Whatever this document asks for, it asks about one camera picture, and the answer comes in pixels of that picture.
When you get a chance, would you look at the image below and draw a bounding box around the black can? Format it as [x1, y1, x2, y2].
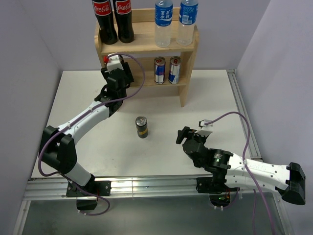
[135, 117, 148, 139]

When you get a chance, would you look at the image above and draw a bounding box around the silver blue can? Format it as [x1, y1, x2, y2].
[154, 57, 166, 84]
[168, 56, 181, 84]

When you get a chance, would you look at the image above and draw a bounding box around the water bottle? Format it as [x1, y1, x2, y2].
[155, 0, 173, 47]
[177, 0, 199, 46]

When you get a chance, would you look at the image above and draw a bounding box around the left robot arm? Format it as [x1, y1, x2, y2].
[38, 62, 134, 193]

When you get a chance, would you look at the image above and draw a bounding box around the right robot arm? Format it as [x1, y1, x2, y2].
[176, 126, 306, 205]

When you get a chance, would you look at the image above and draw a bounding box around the wooden two-tier shelf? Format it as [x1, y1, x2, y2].
[94, 7, 200, 107]

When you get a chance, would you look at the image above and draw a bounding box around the left cola bottle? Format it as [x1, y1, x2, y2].
[92, 0, 118, 45]

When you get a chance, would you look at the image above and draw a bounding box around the cola bottle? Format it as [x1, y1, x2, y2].
[113, 0, 134, 43]
[92, 0, 118, 45]

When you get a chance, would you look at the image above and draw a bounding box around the right cola bottle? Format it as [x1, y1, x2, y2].
[113, 0, 134, 43]

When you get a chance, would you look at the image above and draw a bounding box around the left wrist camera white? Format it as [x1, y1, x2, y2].
[103, 55, 124, 72]

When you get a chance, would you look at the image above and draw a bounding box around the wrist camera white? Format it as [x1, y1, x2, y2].
[196, 119, 214, 137]
[103, 55, 124, 72]

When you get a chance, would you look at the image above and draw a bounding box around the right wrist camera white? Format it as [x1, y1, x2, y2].
[196, 119, 214, 137]

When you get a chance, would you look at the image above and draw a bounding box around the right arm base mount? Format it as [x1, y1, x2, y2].
[196, 177, 240, 211]

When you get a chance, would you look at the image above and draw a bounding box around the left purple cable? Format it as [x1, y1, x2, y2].
[38, 53, 146, 216]

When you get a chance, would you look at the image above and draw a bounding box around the aluminium rail right side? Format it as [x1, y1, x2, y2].
[226, 70, 263, 161]

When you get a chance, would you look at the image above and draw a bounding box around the aluminium rail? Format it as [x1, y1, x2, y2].
[23, 172, 281, 200]
[226, 70, 263, 161]

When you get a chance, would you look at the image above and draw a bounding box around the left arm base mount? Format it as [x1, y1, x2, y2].
[66, 181, 111, 216]

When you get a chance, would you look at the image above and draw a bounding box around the aluminium rail front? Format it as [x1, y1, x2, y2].
[23, 172, 281, 200]

